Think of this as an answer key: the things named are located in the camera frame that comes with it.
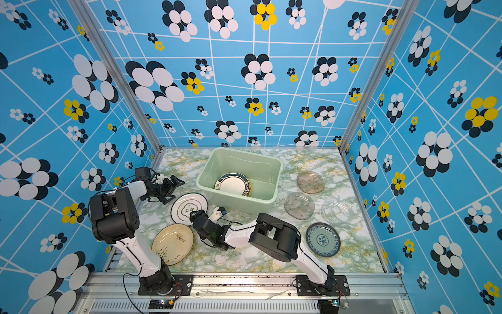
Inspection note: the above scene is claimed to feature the large white green-rimmed plate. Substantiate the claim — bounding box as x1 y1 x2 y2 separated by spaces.
214 173 252 196

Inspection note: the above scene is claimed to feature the aluminium corner post left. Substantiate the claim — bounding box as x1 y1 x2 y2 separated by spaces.
68 0 162 154

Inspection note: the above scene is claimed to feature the aluminium corner post right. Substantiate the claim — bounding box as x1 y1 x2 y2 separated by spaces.
339 0 420 154

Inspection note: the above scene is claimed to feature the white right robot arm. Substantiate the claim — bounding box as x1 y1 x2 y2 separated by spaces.
190 210 337 296

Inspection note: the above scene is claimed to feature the blue patterned plate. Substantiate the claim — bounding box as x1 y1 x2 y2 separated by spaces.
306 222 341 258

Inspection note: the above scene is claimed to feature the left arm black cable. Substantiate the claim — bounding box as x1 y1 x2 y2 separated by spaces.
88 188 158 314

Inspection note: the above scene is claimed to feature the mint green plastic bin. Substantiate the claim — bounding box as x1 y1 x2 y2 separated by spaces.
196 148 283 215

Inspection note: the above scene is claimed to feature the beige bamboo print plate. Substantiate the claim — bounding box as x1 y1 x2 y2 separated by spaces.
152 224 194 266

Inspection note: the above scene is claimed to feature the clear colourless glass plate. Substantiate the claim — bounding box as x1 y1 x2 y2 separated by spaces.
320 200 352 225

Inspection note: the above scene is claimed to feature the white black-rimmed flower plate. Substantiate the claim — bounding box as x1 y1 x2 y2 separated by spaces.
171 193 209 226

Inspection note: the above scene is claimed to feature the aluminium corner post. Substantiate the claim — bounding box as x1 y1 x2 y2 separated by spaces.
68 0 162 154
339 0 420 154

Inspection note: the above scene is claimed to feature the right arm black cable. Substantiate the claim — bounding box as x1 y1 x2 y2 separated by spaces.
217 219 256 230

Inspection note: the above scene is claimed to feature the brownish clear glass plate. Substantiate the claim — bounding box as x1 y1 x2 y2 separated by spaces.
297 171 326 194

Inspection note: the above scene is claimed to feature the grey clear glass plate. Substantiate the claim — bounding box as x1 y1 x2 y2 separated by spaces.
284 192 315 221

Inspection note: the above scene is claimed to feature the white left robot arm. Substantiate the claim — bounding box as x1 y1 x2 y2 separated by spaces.
88 175 185 294

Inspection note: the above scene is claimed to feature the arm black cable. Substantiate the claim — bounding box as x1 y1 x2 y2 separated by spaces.
217 219 256 230
88 188 158 314

